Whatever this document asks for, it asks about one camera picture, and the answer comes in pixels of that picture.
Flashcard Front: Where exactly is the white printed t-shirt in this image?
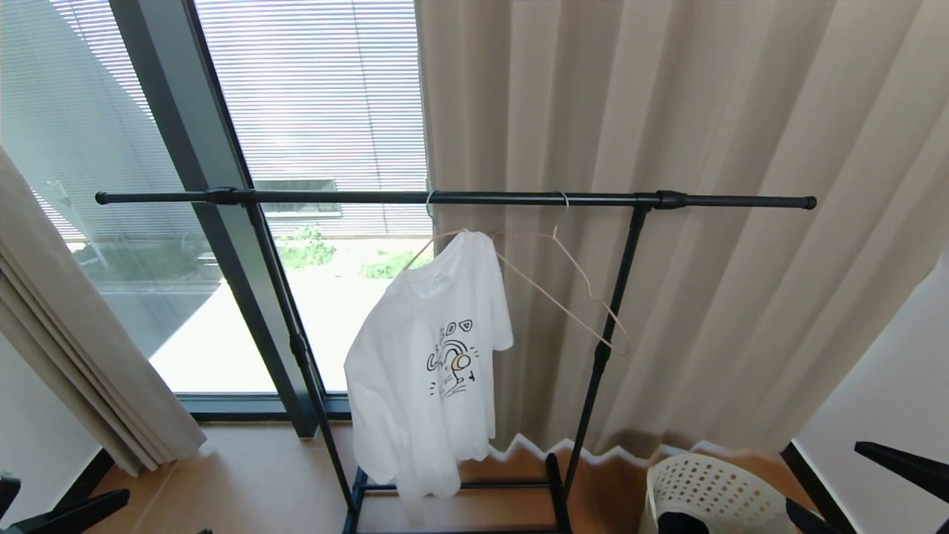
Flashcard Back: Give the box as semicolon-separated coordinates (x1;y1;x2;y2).
343;229;515;503

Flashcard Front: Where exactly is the pink clothes hanger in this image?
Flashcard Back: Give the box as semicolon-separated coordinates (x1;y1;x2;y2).
489;191;632;356
400;191;477;272

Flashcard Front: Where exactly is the window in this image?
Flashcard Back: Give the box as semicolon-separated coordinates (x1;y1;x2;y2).
0;0;440;440

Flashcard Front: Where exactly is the black clothes rack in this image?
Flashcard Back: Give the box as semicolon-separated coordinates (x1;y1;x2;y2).
95;187;819;534

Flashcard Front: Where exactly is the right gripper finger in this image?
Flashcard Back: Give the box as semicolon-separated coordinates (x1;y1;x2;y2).
784;498;847;534
854;441;949;506

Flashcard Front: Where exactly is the black garment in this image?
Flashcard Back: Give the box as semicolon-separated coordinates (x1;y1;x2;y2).
658;511;710;534

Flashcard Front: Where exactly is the white laundry basket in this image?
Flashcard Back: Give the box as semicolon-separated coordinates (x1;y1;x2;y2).
638;453;821;534

